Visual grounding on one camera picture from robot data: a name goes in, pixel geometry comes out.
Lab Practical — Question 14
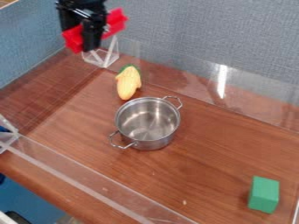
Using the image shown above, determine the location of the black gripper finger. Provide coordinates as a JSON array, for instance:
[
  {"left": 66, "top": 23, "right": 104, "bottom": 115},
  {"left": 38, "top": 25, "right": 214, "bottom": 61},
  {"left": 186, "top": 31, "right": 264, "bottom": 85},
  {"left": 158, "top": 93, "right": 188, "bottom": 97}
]
[
  {"left": 59, "top": 9, "right": 83, "bottom": 31},
  {"left": 82, "top": 14, "right": 107, "bottom": 52}
]

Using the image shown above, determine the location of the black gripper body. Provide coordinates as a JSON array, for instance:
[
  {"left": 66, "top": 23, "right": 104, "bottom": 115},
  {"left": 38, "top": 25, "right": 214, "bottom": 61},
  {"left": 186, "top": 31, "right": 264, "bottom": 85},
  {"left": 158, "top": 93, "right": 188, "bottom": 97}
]
[{"left": 56, "top": 0, "right": 108, "bottom": 18}]

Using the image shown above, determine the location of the red plastic block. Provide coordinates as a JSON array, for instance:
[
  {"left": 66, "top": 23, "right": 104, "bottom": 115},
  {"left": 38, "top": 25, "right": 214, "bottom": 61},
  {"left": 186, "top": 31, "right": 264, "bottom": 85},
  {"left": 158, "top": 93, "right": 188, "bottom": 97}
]
[{"left": 62, "top": 8, "right": 128, "bottom": 53}]

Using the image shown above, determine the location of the stainless steel pot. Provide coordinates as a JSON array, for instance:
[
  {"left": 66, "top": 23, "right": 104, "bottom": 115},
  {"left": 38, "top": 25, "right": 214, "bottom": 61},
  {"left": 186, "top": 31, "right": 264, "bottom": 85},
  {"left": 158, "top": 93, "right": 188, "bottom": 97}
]
[{"left": 108, "top": 95, "right": 183, "bottom": 151}]

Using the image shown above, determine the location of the yellow toy corn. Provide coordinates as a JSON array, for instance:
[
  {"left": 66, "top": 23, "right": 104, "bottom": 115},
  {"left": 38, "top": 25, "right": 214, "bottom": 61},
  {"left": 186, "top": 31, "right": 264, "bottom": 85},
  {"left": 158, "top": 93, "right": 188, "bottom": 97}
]
[{"left": 116, "top": 65, "right": 142, "bottom": 101}]

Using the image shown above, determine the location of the clear acrylic back barrier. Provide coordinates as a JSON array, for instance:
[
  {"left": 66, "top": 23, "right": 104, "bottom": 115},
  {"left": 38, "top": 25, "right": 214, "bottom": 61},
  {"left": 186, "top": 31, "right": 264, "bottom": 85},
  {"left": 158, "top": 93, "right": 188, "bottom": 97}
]
[{"left": 119, "top": 38, "right": 299, "bottom": 133}]

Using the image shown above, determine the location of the clear acrylic barrier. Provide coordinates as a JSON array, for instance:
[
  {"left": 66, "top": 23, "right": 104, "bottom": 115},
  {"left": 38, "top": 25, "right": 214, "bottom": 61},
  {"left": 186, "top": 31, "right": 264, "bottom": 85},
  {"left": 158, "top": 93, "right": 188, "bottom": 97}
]
[
  {"left": 119, "top": 38, "right": 299, "bottom": 133},
  {"left": 8, "top": 135, "right": 198, "bottom": 224}
]

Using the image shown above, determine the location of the clear acrylic front barrier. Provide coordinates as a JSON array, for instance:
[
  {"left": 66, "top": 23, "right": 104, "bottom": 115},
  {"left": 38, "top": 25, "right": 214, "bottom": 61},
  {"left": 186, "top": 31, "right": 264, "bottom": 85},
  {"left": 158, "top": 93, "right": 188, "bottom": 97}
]
[{"left": 8, "top": 135, "right": 198, "bottom": 224}]

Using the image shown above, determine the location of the green foam block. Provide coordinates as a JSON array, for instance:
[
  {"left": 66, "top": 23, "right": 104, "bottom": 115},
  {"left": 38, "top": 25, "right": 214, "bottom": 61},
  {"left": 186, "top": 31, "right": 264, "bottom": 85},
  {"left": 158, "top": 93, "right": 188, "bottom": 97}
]
[{"left": 247, "top": 176, "right": 280, "bottom": 214}]

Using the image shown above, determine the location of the clear acrylic corner bracket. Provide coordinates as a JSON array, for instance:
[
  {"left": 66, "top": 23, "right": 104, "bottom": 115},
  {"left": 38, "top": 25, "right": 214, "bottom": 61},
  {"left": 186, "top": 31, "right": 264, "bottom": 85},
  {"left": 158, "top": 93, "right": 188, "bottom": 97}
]
[{"left": 82, "top": 36, "right": 120, "bottom": 68}]

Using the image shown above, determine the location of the clear acrylic left bracket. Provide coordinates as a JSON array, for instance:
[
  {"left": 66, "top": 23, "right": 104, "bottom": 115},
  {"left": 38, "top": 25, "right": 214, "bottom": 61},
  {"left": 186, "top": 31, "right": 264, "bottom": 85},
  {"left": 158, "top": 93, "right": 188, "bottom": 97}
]
[{"left": 0, "top": 114, "right": 22, "bottom": 155}]

